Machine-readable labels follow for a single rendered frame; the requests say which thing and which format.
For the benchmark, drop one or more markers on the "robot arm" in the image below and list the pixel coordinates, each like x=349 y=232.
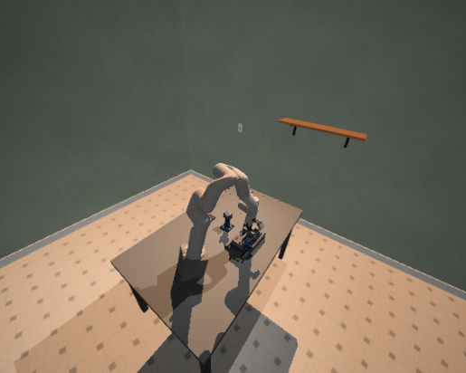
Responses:
x=203 y=201

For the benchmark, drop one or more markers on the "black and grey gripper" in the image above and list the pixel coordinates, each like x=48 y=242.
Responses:
x=249 y=221

